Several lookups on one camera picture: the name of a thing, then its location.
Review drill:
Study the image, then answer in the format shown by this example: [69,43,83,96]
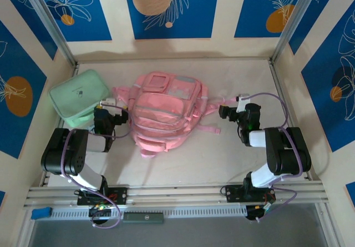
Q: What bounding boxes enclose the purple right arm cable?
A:
[240,92,303,223]

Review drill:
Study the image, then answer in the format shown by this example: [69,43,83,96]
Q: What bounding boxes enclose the blue poster white leaf lines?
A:
[0,0,59,61]

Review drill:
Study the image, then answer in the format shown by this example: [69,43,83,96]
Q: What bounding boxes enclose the blue foam block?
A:
[31,207,53,220]

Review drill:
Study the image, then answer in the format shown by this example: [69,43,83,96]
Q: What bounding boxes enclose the blue poster dark circle leaves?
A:
[301,1,355,153]

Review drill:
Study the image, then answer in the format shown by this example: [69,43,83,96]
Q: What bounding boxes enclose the aluminium corner post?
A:
[270,0,317,64]
[19,0,78,67]

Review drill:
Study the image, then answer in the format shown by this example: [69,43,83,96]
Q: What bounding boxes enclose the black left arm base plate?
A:
[77,187,130,206]

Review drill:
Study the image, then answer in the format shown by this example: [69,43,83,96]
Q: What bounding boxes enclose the aluminium front frame rail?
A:
[23,185,331,210]

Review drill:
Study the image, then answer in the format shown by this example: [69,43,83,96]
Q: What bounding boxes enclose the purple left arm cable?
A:
[62,104,135,229]

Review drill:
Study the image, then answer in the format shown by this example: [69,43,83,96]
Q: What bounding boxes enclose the grey green rectangular device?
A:
[123,212,164,224]

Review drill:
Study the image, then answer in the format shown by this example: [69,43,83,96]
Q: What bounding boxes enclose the blue poster beige circle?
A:
[123,0,221,40]

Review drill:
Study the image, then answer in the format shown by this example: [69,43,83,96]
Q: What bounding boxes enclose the mint green zip case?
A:
[49,69,110,128]

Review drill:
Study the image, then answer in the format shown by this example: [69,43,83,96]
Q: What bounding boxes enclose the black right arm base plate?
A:
[225,184,275,203]

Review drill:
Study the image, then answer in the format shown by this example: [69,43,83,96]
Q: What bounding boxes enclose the black cable bracket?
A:
[245,204,274,223]
[88,205,112,227]

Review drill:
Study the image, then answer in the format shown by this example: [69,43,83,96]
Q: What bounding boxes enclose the blue poster orange oval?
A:
[0,19,48,159]

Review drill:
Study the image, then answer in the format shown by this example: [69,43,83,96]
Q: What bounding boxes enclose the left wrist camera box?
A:
[100,98,119,108]

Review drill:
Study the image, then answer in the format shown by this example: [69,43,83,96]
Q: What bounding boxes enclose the blue poster white flower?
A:
[35,0,113,42]

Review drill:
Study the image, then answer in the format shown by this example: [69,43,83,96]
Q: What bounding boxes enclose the pink school backpack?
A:
[111,71,236,159]

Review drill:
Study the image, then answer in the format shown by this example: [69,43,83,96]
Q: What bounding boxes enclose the blue poster thin white lines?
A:
[288,0,343,55]

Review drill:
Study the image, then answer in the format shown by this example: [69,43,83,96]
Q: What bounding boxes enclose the grey slotted cable duct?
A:
[51,205,247,219]

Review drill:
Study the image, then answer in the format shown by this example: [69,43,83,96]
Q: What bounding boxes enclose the blue poster orange circle fern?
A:
[234,0,311,39]

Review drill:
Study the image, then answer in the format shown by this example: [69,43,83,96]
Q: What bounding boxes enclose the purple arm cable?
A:
[240,92,303,223]
[62,104,135,229]

